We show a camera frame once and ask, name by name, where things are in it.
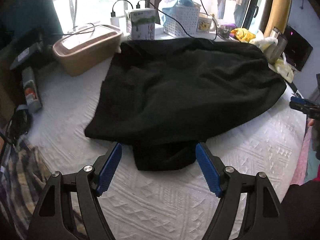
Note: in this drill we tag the yellow tissue pack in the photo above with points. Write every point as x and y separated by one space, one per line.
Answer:
284 69

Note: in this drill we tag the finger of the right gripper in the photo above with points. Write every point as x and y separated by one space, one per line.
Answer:
310 108

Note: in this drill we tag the black pants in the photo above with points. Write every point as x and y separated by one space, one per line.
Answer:
163 97

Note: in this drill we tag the right hand in glove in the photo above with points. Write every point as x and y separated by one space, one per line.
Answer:
311 122

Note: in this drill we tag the small spray can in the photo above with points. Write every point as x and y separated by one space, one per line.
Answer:
30 90

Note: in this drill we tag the yellow plush toy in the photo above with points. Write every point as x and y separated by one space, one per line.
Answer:
242 34

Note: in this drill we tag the cream bear mug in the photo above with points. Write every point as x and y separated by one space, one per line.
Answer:
206 23

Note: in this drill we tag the tan lidded storage box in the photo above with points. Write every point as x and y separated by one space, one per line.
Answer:
81 51

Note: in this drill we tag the plaid checkered cloth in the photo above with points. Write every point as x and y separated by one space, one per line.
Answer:
35 203

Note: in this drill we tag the green white carton box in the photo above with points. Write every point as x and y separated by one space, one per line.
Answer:
140 23

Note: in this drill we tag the yellow curtain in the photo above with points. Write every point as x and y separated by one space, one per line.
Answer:
278 16

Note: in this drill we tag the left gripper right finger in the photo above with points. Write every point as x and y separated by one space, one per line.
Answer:
263 216

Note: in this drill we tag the white charger plug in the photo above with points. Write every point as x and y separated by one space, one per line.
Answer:
114 19

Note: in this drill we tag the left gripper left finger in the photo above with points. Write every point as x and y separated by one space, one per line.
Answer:
110 166

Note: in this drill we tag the white perforated plastic basket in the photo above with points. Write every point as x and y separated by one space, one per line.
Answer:
180 21

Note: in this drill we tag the teal curtain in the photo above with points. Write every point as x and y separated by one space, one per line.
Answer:
23 16

